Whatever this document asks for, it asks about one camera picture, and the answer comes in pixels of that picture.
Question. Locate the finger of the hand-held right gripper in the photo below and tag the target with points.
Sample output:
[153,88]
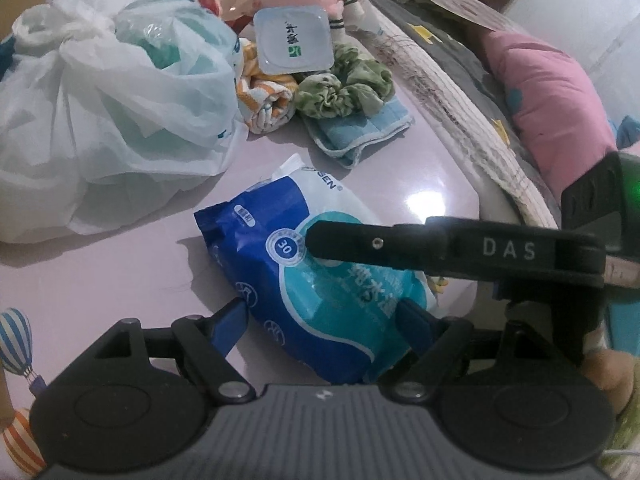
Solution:
[360,242]

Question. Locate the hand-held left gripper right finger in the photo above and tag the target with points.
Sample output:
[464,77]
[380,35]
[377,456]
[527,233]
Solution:
[415,327]

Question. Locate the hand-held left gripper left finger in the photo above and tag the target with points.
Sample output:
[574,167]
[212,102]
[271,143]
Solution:
[230,327]

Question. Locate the blue wet wipes pack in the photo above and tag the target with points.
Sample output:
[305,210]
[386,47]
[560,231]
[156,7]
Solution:
[325,320]

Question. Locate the blue towel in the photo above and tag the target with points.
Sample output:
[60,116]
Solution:
[350,135]

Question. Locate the white yogurt cup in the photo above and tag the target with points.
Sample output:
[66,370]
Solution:
[292,37]

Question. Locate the person's right hand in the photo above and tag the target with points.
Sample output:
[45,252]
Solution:
[610,375]

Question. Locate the green scrunchie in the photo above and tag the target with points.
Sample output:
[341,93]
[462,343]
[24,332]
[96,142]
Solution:
[370,72]
[335,95]

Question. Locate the pink pillow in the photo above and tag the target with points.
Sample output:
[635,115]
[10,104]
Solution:
[540,100]

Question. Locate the orange striped towel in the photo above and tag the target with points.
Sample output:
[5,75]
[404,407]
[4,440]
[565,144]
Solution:
[265,100]

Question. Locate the grey star blanket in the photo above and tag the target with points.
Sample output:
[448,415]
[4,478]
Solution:
[450,50]

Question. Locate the white plastic bag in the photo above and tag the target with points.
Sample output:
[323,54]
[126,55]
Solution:
[125,110]

